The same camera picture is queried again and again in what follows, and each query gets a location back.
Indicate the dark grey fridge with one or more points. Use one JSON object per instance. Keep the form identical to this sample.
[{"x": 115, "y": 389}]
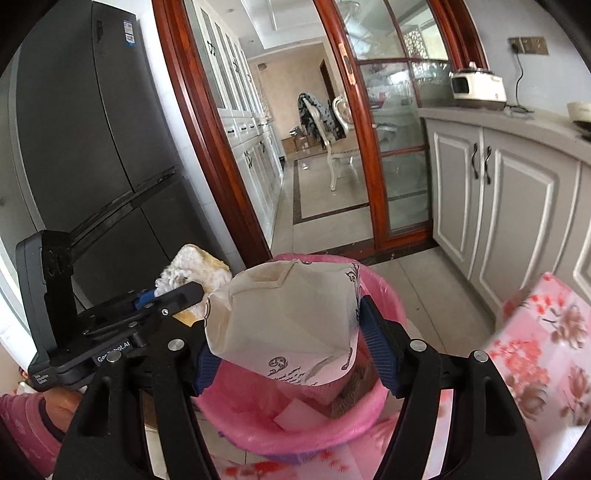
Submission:
[{"x": 92, "y": 138}]

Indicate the dark patterned clothing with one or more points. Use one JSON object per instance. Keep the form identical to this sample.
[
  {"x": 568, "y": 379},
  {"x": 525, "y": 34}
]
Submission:
[{"x": 309, "y": 108}]

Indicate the white dining chair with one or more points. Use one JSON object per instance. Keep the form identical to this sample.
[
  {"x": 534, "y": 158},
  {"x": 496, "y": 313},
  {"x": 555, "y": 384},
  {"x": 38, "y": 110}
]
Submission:
[{"x": 339, "y": 157}]

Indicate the white kitchen base cabinet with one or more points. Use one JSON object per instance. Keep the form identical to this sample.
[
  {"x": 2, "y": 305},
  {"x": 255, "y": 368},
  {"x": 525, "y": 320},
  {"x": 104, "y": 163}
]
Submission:
[{"x": 521, "y": 207}]

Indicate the printed paper bag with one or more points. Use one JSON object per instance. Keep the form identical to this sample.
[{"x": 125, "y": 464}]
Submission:
[{"x": 286, "y": 314}]

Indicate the cardboard boxes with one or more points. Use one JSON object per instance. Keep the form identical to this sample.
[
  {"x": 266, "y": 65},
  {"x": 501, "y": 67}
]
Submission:
[{"x": 295, "y": 143}]

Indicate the white rice cooker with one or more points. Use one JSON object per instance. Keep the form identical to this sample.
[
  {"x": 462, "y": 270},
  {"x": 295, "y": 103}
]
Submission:
[{"x": 480, "y": 87}]

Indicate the fluffy white yellow sponge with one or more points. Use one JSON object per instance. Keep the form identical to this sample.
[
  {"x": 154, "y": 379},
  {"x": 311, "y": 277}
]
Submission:
[{"x": 194, "y": 265}]

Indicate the person's left forearm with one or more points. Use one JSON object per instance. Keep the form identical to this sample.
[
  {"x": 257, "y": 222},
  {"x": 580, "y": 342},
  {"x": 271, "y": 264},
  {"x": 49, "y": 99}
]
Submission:
[{"x": 23, "y": 424}]

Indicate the trash bin with pink bag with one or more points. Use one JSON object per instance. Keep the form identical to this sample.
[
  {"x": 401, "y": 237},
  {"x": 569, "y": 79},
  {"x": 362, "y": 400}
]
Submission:
[{"x": 258, "y": 415}]

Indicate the red wooden door frame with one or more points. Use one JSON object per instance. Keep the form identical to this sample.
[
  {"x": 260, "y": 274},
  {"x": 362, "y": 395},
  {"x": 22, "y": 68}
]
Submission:
[{"x": 203, "y": 138}]

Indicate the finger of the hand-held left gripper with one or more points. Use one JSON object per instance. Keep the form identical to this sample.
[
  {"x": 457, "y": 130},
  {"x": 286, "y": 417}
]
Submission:
[
  {"x": 178, "y": 300},
  {"x": 144, "y": 298}
]

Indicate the pink floral tablecloth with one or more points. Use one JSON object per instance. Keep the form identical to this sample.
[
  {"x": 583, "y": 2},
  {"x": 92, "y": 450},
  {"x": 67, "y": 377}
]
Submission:
[{"x": 545, "y": 346}]

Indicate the wooden sliding glass door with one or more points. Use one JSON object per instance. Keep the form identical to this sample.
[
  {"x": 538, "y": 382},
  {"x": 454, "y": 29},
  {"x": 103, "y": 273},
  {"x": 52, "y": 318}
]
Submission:
[{"x": 374, "y": 175}]

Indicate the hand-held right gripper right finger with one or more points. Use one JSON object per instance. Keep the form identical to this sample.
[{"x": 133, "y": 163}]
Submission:
[{"x": 376, "y": 341}]

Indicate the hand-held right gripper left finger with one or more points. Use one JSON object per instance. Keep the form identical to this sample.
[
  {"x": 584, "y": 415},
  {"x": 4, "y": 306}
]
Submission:
[{"x": 207, "y": 369}]

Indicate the white tall hallway cabinets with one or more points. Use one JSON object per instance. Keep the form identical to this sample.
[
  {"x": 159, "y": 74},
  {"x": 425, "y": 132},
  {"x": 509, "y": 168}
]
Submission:
[{"x": 249, "y": 152}]

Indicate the gold wall socket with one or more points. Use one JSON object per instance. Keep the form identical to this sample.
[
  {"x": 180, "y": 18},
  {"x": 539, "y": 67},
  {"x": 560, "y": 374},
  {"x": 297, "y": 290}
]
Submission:
[{"x": 531, "y": 45}]

